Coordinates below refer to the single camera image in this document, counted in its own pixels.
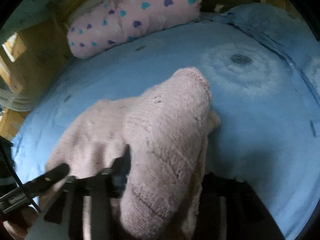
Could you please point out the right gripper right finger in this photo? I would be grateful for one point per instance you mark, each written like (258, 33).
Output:
(106, 185)

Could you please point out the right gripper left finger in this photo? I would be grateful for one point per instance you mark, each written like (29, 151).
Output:
(47, 180)

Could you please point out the pink knitted cardigan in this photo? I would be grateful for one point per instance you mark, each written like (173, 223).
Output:
(167, 130)

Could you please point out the person's right hand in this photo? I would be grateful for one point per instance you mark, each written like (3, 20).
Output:
(19, 227)

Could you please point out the blue bed sheet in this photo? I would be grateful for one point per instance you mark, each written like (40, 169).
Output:
(269, 110)

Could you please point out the pink heart-patterned pillow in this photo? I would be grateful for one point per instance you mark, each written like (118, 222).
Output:
(114, 22)

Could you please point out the blue folded blanket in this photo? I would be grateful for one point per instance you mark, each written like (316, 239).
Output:
(277, 28)

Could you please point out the wooden bed frame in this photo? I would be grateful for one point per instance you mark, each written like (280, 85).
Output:
(12, 103)

